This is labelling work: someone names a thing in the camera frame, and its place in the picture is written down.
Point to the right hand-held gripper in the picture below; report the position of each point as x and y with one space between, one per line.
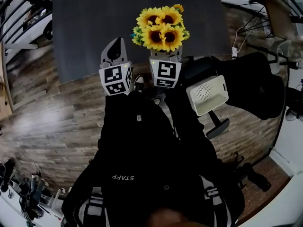
165 71

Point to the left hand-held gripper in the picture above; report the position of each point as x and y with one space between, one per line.
113 75

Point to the yellow sunflower flowers bunch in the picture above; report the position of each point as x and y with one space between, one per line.
163 29

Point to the white plastic basket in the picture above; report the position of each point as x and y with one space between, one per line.
208 96

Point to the person's right forearm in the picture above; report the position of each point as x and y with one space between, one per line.
184 112

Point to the person's left forearm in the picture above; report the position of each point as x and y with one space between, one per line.
116 117

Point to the person's left shoe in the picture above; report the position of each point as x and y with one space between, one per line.
139 83

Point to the person's shoe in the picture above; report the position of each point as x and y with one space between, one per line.
156 100
139 83

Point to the person's right shoe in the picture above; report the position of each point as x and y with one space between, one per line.
156 100

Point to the white power adapter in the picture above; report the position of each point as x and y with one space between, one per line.
234 52

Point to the black wheel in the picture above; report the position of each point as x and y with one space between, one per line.
48 31

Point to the black office chair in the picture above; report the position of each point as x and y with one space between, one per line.
251 84

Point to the black metal railing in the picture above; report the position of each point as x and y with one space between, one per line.
21 11

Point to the white mesh office chair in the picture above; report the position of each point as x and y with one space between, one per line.
280 53

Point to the wooden desk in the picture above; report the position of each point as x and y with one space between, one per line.
5 84

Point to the wooden board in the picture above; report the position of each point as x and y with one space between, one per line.
279 15

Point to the person's black jacket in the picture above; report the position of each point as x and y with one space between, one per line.
154 174

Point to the black tripod stand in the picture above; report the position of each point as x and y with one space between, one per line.
253 174

